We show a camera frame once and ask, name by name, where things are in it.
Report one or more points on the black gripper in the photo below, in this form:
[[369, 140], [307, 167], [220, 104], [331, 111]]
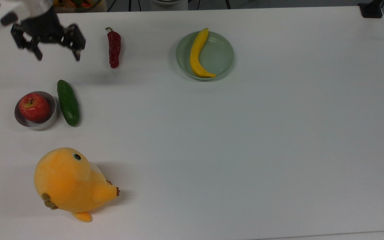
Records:
[[43, 28]]

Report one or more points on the bowl of toy vegetables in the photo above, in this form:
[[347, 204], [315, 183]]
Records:
[[77, 3]]

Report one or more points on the green cucumber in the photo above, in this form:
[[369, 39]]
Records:
[[68, 103]]

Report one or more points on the small grey metal bowl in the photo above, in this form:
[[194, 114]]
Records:
[[38, 126]]

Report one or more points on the red chili pepper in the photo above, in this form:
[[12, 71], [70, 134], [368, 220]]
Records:
[[114, 50]]

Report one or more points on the red apple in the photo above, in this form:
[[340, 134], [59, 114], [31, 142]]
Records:
[[33, 108]]

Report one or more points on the orange plush toy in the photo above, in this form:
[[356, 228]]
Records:
[[68, 180]]

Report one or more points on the yellow banana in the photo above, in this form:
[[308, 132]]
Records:
[[196, 53]]

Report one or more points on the pale green plate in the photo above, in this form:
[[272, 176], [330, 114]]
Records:
[[218, 56]]

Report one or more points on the black stand clamp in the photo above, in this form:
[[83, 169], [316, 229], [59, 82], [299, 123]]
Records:
[[371, 10]]

